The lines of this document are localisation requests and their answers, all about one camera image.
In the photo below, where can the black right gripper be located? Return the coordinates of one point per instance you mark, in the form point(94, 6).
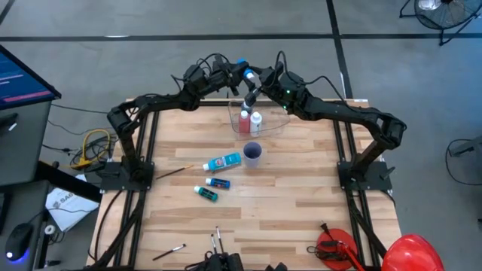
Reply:
point(286, 88)

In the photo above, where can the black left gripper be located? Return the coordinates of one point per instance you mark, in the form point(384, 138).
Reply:
point(222, 75)

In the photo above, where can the large white paint bottle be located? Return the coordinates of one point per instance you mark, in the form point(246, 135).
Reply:
point(256, 124)

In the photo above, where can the large red paint bottle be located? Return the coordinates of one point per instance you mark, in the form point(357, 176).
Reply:
point(244, 124)

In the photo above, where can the orange bristle gold ferrule paintbrush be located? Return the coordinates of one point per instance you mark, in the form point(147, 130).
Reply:
point(175, 171)

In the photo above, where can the small green paint bottle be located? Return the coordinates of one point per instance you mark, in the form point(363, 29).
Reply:
point(209, 194)

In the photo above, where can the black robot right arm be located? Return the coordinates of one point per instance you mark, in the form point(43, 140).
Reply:
point(357, 114)

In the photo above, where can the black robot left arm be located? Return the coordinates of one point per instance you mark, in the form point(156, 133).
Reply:
point(150, 102)

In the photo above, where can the large turquoise paint bottle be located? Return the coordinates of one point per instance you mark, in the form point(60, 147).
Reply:
point(226, 162)

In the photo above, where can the clear plastic bin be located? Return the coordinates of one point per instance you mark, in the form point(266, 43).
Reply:
point(276, 122)

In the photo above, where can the lilac plastic cup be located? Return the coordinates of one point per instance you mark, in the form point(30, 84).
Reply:
point(252, 162)

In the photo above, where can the black bulky device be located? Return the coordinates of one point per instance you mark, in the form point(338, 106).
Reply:
point(226, 263)
point(276, 267)

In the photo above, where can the black floor fan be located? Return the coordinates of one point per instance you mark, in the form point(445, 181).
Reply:
point(444, 15)

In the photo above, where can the white printed paper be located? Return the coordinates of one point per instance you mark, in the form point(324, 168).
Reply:
point(71, 209)

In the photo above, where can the blue screen computer monitor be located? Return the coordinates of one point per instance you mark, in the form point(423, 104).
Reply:
point(19, 83)

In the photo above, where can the grey stand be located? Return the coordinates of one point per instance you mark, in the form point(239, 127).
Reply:
point(470, 147)

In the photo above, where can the grey cabinet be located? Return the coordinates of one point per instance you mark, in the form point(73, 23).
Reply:
point(22, 143)

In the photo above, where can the white tape roll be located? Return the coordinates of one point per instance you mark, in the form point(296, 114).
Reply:
point(49, 229)

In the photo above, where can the black desk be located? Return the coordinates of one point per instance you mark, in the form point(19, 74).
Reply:
point(26, 203)

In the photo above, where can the black computer mouse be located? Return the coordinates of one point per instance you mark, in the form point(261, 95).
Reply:
point(18, 241)

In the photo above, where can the black metal table frame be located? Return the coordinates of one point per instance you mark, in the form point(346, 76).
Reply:
point(211, 103)

